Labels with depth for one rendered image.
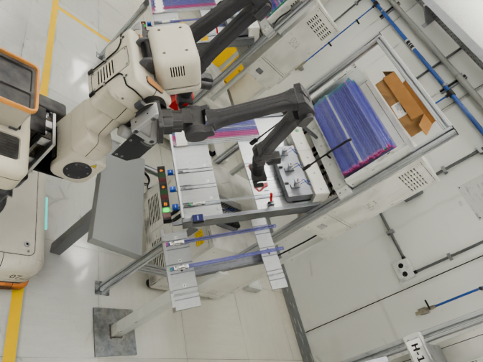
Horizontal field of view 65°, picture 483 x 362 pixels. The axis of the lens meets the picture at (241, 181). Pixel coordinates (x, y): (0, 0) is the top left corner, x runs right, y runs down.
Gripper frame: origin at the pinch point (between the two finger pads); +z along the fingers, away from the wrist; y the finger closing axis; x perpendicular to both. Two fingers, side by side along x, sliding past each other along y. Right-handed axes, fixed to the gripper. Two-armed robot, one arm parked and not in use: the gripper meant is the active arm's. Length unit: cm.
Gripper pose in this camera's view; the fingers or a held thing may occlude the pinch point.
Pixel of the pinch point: (257, 182)
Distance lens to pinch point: 185.3
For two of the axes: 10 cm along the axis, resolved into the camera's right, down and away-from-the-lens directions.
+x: -9.8, 1.7, -1.1
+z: 0.1, 5.7, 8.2
